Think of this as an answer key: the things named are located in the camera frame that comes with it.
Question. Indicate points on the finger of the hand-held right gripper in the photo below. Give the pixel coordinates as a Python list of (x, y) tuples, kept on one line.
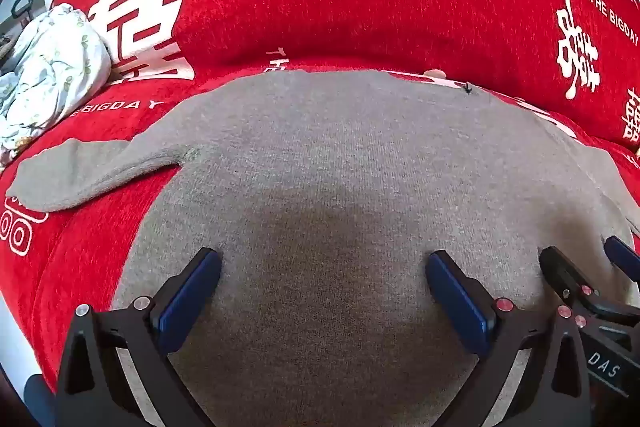
[(562, 272), (622, 257)]

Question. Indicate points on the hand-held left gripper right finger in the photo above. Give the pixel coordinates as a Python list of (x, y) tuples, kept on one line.
[(457, 302)]

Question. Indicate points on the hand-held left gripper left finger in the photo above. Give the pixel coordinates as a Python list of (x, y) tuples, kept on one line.
[(190, 297)]

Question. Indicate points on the grey knitted sweater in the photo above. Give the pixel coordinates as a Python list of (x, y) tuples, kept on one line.
[(320, 157)]

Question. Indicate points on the person's left leg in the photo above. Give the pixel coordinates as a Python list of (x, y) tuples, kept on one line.
[(37, 402)]

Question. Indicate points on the pale floral crumpled cloth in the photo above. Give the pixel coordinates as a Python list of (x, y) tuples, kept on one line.
[(55, 57)]

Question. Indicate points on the black chair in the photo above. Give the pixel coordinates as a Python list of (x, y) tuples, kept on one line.
[(14, 9)]

